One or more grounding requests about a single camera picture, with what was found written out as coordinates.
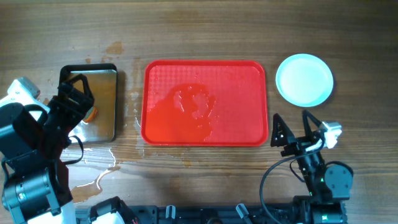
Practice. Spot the light blue plate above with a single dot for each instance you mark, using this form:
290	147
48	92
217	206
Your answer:
304	80

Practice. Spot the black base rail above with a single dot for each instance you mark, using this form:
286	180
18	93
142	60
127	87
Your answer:
283	213

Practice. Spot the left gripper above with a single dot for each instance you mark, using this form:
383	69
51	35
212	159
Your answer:
77	114

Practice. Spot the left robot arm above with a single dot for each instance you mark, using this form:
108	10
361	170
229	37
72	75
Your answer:
33	137

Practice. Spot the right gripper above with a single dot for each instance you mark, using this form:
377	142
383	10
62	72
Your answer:
301	144

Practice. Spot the black water basin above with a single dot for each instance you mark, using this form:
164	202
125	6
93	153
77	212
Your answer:
103	82

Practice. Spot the orange green sponge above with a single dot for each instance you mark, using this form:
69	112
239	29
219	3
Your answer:
90	115

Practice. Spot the red plastic tray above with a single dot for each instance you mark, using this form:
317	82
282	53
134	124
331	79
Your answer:
204	103

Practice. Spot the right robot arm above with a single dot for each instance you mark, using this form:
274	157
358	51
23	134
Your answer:
328	183

